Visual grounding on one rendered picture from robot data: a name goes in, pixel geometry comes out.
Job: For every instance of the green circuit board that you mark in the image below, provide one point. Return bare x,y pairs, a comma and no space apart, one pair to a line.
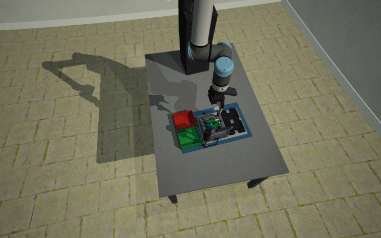
213,123

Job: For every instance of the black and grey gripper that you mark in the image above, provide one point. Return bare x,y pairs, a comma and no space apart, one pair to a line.
216,98

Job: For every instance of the green bin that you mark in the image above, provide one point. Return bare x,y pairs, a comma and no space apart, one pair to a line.
189,137

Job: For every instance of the red bin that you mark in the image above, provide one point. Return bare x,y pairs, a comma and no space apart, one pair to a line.
184,120

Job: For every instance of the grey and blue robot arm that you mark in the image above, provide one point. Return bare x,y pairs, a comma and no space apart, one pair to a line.
199,49

